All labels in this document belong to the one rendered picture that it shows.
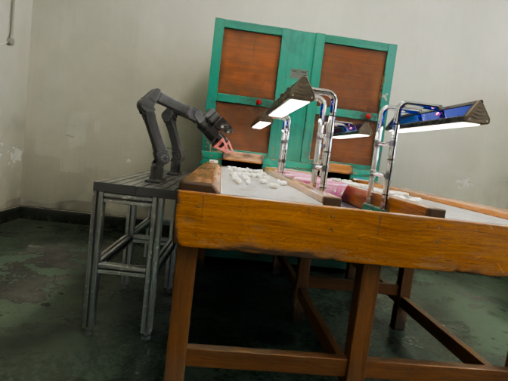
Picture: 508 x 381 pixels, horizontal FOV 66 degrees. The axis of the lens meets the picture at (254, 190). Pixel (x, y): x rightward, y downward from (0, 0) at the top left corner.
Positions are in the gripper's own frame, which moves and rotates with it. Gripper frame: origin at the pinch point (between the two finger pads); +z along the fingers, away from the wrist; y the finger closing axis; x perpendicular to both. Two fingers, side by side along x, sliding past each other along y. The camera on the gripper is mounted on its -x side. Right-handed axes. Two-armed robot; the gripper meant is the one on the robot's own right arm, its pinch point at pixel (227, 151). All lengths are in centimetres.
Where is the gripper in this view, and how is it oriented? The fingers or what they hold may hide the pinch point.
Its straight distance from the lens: 207.5
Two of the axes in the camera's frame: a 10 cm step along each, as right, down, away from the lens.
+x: -7.2, 6.9, 0.2
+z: 6.9, 7.1, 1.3
